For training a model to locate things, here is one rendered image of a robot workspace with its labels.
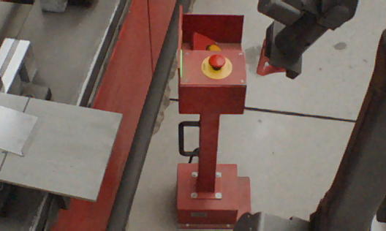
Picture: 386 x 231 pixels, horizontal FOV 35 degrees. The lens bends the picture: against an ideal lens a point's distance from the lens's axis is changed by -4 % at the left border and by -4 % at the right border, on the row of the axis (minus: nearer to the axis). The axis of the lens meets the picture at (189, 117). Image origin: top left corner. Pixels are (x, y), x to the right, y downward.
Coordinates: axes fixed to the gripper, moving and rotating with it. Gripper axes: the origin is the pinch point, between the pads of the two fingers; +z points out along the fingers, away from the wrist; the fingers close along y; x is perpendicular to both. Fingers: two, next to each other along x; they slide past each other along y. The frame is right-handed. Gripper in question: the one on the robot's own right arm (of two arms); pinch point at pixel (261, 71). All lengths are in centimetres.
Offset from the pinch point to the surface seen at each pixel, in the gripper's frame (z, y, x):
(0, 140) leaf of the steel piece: 20, 23, -40
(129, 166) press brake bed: 102, -30, 8
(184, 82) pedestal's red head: 26.9, -12.0, -5.1
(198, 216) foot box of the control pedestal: 88, -13, 30
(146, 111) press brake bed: 101, -53, 10
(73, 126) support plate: 14.3, 17.8, -29.0
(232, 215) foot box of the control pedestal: 83, -15, 40
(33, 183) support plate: 16.2, 30.2, -32.7
